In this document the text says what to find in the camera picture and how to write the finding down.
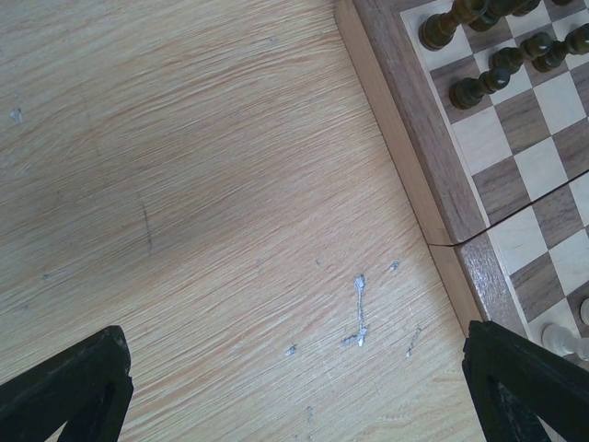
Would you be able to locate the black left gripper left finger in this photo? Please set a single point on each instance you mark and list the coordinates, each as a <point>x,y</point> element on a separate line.
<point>84,392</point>

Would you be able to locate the wooden chess board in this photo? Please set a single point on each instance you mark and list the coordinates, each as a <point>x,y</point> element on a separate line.
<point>500,190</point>

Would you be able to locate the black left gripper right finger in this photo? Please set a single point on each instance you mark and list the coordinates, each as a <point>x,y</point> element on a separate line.
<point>517,386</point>

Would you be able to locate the dark chess pieces row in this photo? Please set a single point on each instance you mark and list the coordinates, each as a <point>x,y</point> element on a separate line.
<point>539,49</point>

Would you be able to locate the white chess pawn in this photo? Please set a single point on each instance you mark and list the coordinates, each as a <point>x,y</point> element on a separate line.
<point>559,340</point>

